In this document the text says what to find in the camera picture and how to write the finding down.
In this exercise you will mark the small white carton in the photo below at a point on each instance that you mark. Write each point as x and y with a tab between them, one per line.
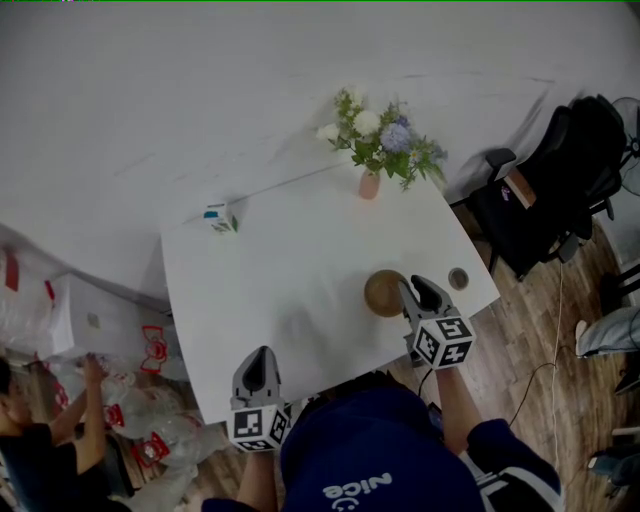
220	219

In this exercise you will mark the white table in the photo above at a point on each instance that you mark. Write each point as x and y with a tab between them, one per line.
300	280

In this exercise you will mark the white and blue flower bouquet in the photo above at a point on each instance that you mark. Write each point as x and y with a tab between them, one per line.
385	140

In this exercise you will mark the person's left forearm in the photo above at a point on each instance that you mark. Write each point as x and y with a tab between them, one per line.
257	477

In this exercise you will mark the black mesh office chair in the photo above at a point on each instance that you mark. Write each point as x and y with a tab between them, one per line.
540	225
600	145

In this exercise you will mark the brown cardboard box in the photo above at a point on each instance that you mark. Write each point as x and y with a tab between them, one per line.
520	187

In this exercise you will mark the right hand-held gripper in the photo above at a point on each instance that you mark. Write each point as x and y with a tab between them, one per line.
445	342

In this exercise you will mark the person's navy shirt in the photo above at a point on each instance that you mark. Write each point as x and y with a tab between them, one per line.
380	450

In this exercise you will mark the white water dispenser box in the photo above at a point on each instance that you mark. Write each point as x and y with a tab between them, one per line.
110	315

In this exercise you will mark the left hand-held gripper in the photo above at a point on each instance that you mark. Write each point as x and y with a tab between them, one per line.
257	427

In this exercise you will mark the pink vase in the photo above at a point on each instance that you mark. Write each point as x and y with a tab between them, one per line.
369	186

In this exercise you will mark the person's right forearm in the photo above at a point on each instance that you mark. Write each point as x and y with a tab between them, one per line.
457	410

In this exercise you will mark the clear bag of empty bottles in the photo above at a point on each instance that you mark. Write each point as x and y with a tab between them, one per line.
25	300

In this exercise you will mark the black standing fan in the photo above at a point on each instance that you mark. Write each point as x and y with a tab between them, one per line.
631	145

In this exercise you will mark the pile of clear water bottles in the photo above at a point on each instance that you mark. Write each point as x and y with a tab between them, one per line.
165	425

